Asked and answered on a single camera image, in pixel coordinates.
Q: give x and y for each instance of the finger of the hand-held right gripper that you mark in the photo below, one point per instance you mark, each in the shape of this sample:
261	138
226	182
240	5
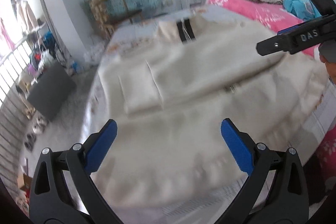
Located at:
283	44
287	29

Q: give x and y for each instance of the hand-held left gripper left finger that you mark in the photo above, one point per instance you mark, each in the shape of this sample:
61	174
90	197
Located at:
102	145

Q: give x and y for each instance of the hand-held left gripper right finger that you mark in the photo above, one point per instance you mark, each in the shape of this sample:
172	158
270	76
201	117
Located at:
237	148

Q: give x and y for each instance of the cream zip jacket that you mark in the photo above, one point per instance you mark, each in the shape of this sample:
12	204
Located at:
197	69

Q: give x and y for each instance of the person's right hand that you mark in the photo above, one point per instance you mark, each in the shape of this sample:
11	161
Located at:
332	69

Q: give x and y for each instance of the blue garment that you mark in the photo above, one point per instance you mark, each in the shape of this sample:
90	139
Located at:
299	6

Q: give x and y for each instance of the pink floral blanket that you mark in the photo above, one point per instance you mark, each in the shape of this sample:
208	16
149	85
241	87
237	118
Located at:
249	8

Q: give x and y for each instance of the white sneaker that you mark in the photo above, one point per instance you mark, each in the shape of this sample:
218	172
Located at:
38	128
41	121

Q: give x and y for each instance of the grey shoe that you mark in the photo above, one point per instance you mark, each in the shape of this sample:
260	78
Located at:
31	137
28	145

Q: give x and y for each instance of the grey cabinet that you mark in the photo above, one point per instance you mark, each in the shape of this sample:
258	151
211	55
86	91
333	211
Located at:
50	92

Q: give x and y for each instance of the beige slippers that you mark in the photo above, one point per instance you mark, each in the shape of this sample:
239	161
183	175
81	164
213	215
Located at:
30	112

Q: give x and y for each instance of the blue white packet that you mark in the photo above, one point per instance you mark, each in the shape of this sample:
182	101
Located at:
74	67

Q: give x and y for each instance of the brown cardboard box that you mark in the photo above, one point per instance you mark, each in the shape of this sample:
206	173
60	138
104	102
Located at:
24	180

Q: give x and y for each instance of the large white plastic bag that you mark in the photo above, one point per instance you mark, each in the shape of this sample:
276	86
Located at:
94	53

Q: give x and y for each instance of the white water dispenser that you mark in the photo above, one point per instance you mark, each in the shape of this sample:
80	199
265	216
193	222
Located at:
191	2

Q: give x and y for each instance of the metal railing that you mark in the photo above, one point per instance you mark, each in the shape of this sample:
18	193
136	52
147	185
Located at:
8	108

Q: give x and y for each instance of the blue bag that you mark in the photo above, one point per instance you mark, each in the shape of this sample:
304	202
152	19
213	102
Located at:
48	37

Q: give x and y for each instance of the brown patterned cabinet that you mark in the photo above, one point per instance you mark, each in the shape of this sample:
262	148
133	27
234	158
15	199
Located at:
97	14

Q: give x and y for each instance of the wooden chair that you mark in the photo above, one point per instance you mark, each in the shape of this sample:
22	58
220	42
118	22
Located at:
126	15

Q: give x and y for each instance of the grey curtain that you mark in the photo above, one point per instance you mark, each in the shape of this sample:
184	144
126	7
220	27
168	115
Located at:
46	16

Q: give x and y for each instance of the pink hanging garment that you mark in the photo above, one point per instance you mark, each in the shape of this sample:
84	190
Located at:
6	35

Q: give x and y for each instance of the beige hanging coat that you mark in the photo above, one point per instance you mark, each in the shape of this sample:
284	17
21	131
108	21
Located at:
27	14

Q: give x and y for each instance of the wall socket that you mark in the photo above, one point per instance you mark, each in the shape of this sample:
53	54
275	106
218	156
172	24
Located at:
168	2

